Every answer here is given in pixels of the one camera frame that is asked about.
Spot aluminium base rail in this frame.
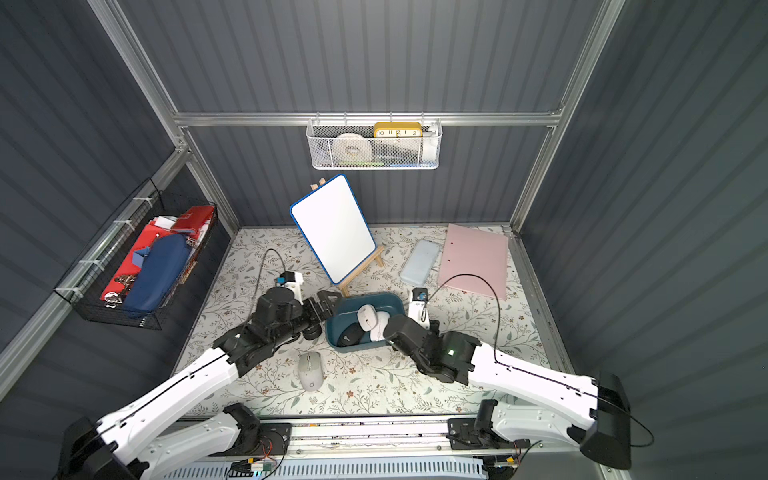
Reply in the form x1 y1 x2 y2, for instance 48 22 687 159
261 407 579 460

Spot white board blue frame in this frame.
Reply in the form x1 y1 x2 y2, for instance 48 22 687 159
289 173 379 286

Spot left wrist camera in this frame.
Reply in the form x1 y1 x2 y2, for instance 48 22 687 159
275 271 304 303

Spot white slim computer mouse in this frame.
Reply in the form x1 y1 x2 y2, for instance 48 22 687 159
357 304 378 332

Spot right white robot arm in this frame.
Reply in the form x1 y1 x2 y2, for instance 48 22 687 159
384 314 632 470

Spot floral table mat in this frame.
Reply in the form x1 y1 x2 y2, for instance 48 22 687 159
177 227 550 419

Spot black wire wall basket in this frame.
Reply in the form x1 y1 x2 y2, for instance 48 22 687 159
54 180 220 330

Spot teal plastic storage box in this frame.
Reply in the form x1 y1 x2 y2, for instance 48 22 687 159
326 292 405 353

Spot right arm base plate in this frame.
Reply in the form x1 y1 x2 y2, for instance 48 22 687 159
446 417 532 450

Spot white wire wall basket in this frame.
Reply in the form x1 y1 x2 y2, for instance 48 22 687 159
306 117 443 170

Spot white tape roll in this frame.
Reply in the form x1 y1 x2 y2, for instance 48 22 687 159
331 132 372 162

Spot navy blue pouch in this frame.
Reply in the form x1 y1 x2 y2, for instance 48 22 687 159
123 234 191 318

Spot light blue pencil case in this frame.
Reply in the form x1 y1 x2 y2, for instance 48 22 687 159
400 240 440 287

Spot black computer mouse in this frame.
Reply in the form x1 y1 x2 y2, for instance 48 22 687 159
336 323 366 348

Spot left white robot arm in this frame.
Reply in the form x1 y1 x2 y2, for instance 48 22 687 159
55 287 341 479

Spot pink folder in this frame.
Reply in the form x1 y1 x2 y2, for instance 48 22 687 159
438 224 508 301

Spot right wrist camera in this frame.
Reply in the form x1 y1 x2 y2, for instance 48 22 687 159
408 287 430 329

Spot light grey computer mouse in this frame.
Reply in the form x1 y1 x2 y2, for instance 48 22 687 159
297 351 324 392

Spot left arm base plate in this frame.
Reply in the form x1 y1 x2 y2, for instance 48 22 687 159
225 423 292 457

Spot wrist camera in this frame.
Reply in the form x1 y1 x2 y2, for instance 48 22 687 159
408 287 430 329
275 271 304 303

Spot yellow clock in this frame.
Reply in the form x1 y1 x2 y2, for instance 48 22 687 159
373 121 423 139

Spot red box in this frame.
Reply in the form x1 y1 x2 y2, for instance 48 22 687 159
101 205 216 313

